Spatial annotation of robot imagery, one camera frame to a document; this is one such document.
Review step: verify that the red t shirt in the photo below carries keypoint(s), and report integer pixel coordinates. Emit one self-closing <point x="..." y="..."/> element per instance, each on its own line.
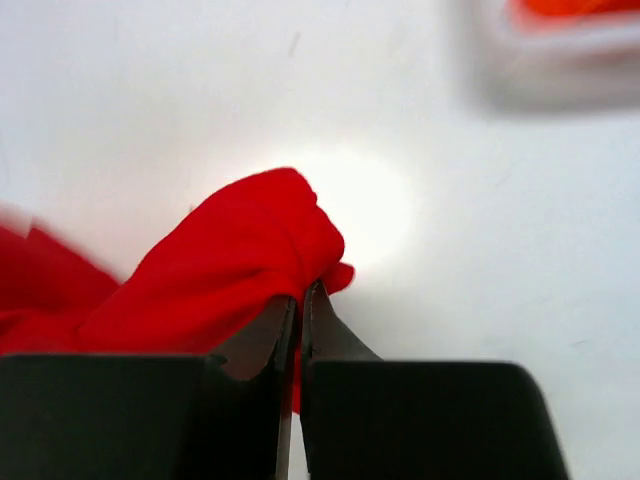
<point x="257" y="238"/>

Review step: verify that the orange t shirt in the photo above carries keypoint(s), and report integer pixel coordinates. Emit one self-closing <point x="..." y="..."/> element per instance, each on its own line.
<point x="573" y="11"/>

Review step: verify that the white plastic basket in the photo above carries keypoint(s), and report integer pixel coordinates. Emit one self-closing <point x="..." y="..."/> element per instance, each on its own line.
<point x="514" y="63"/>

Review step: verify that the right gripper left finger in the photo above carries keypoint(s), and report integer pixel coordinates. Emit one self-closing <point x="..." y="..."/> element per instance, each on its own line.
<point x="222" y="415"/>

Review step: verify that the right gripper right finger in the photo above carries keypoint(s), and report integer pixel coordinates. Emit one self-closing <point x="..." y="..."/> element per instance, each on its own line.
<point x="364" y="417"/>

